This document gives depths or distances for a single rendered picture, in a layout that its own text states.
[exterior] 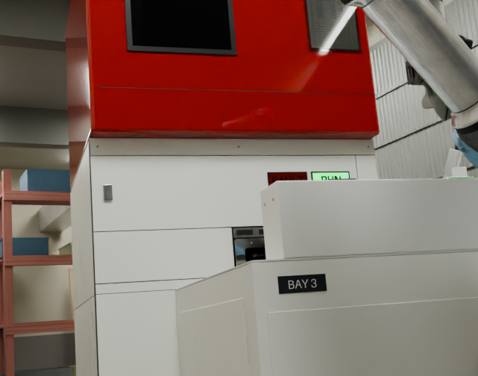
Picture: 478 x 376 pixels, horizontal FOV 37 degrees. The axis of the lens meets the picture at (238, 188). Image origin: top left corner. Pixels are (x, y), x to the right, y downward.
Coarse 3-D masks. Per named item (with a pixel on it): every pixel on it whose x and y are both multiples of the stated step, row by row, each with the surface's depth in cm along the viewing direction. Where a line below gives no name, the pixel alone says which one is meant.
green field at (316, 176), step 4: (336, 172) 200; (340, 172) 200; (344, 172) 201; (316, 176) 198; (320, 176) 198; (324, 176) 199; (328, 176) 199; (332, 176) 199; (336, 176) 200; (340, 176) 200; (344, 176) 200; (316, 180) 198; (320, 180) 198
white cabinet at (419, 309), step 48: (192, 288) 162; (240, 288) 128; (288, 288) 122; (336, 288) 125; (384, 288) 128; (432, 288) 131; (192, 336) 161; (240, 336) 127; (288, 336) 120; (336, 336) 123; (384, 336) 125; (432, 336) 128
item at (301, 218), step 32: (288, 192) 126; (320, 192) 128; (352, 192) 130; (384, 192) 132; (416, 192) 134; (448, 192) 136; (288, 224) 125; (320, 224) 127; (352, 224) 129; (384, 224) 131; (416, 224) 133; (448, 224) 135; (288, 256) 124; (320, 256) 125
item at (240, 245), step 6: (234, 240) 186; (240, 240) 186; (246, 240) 187; (252, 240) 187; (258, 240) 188; (264, 240) 188; (234, 246) 186; (240, 246) 186; (246, 246) 186; (252, 246) 187; (258, 246) 187; (264, 246) 188; (234, 252) 186; (240, 252) 186; (240, 258) 185; (240, 264) 185
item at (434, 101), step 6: (426, 90) 148; (426, 96) 148; (432, 96) 144; (438, 96) 144; (426, 102) 148; (432, 102) 145; (438, 102) 144; (426, 108) 148; (438, 108) 144; (444, 108) 144; (438, 114) 145; (444, 114) 144
